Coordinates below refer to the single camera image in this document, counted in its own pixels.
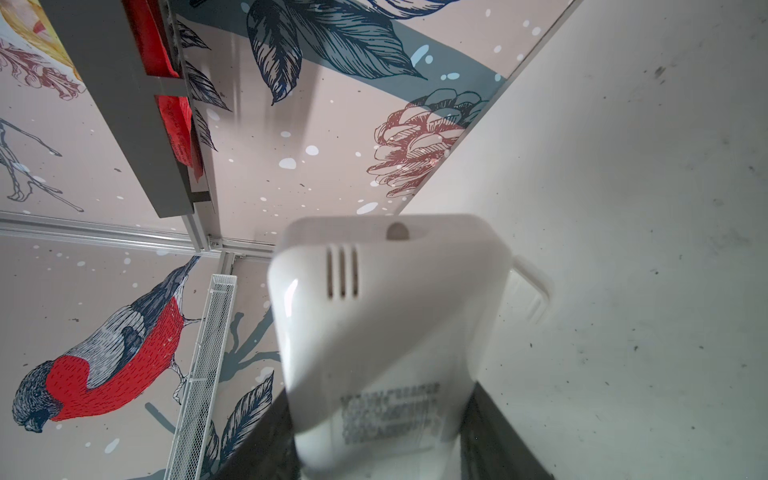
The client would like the white wire mesh basket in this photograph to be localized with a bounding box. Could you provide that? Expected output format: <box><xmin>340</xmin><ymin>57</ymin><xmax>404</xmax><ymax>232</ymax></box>
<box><xmin>164</xmin><ymin>274</ymin><xmax>237</xmax><ymax>480</ymax></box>

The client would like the black wall basket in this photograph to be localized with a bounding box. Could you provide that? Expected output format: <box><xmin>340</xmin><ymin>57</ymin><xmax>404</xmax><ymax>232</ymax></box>
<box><xmin>42</xmin><ymin>0</ymin><xmax>210</xmax><ymax>218</ymax></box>

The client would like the Chuba cassava chips bag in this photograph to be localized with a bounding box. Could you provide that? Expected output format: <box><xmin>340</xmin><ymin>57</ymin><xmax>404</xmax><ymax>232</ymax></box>
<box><xmin>0</xmin><ymin>0</ymin><xmax>205</xmax><ymax>181</ymax></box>

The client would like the white battery cover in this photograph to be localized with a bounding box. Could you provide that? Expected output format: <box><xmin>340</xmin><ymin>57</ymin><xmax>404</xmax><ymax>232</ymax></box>
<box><xmin>507</xmin><ymin>255</ymin><xmax>550</xmax><ymax>324</ymax></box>

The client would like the white remote control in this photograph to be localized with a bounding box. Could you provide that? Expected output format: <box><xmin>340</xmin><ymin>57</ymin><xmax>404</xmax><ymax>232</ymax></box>
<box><xmin>268</xmin><ymin>214</ymin><xmax>513</xmax><ymax>479</ymax></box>

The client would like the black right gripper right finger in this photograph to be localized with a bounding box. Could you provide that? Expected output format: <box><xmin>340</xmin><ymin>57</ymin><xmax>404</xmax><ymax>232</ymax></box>
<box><xmin>460</xmin><ymin>382</ymin><xmax>555</xmax><ymax>480</ymax></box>

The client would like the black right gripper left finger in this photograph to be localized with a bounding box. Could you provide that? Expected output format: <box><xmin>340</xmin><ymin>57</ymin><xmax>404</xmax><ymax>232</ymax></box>
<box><xmin>213</xmin><ymin>391</ymin><xmax>300</xmax><ymax>480</ymax></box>

